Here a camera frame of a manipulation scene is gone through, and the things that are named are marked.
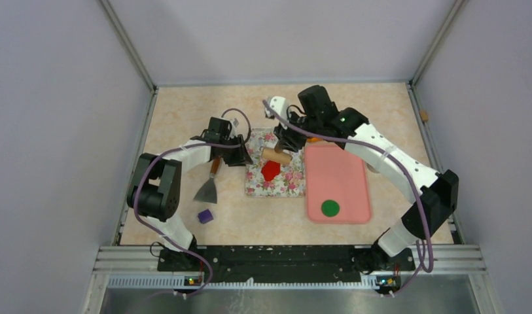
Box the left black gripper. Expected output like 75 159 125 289
219 134 253 167

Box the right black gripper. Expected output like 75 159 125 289
274 109 321 152

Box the wooden rolling pin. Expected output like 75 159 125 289
261 147 293 165

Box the red dough piece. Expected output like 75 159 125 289
260 160 281 182

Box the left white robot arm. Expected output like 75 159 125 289
126 117 253 270

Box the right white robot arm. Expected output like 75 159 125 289
263 85 459 270

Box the green dough disc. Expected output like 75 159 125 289
321 200 340 217

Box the orange toy carrot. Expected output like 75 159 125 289
307 137 322 143

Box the floral rectangular tray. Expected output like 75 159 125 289
245 128 305 198

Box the pink plastic tray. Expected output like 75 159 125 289
304 143 372 224

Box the purple cube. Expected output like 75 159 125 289
197 209 214 224

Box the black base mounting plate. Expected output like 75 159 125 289
157 245 416 283

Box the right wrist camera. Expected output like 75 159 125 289
263 96 290 120

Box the metal scraper wooden handle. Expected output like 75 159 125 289
193 158 222 204

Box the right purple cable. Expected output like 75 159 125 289
262 99 436 298

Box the small brown wall clip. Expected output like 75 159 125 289
419 110 429 123

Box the aluminium frame rail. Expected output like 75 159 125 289
82 243 503 313

